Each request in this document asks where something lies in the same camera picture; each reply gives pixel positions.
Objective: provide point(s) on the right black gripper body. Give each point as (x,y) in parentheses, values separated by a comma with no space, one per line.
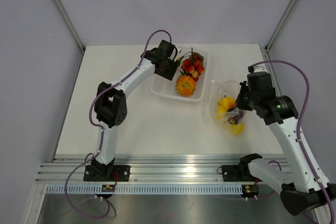
(245,99)

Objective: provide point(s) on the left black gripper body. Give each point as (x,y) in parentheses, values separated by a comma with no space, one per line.
(168,68)

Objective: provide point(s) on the red lychee bunch with leaves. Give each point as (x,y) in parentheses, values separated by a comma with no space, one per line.
(192,65)

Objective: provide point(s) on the yellow pear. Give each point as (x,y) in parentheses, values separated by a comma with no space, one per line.
(227,102)

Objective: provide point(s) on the dark red plum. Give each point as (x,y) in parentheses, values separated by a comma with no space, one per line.
(235,116)

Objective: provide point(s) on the clear zip top bag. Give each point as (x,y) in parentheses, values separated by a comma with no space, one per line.
(219,90)

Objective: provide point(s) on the yellow bell pepper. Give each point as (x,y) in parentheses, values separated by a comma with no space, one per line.
(221,112)

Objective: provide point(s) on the yellow lemon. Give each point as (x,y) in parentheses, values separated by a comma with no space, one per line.
(236,129)

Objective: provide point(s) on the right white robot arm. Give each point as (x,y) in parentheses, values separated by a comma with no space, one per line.
(307,187)

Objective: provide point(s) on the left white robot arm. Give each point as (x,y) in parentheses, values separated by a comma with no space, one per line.
(110,104)

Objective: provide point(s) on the white plastic basket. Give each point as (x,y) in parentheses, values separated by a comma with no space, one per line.
(166,88)

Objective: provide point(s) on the orange spiky horned melon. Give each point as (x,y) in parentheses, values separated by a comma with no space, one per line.
(185,85)

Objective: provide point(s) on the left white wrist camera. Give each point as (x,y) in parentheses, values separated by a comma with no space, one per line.
(178,48)

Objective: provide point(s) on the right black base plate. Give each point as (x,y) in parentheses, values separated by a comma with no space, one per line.
(233,173)

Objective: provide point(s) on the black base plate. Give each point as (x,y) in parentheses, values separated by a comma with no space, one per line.
(119,173)
(233,173)

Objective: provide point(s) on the aluminium mounting rail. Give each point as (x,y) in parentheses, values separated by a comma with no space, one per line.
(144,169)

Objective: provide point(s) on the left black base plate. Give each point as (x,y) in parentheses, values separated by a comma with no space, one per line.
(119,173)

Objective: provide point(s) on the white slotted cable duct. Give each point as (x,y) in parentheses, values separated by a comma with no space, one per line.
(124,189)

